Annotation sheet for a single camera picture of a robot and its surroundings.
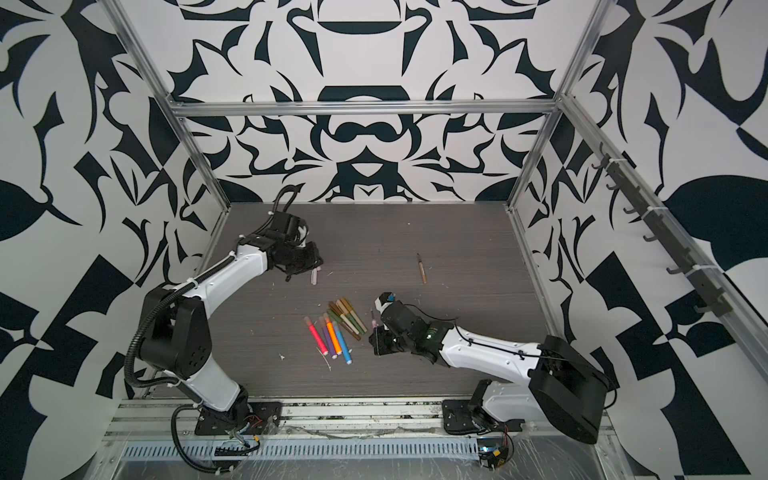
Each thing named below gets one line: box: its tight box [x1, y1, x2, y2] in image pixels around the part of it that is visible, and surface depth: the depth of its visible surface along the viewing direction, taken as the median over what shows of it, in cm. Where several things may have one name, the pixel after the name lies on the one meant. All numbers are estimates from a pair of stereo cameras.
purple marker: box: [318, 319, 338, 360], surface depth 88 cm
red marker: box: [304, 316, 329, 356], surface depth 89 cm
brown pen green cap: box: [326, 309, 361, 341], surface depth 91 cm
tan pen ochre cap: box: [339, 297, 368, 333], surface depth 93 cm
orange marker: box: [323, 312, 343, 356], surface depth 89 cm
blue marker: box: [333, 320, 353, 365], surface depth 86 cm
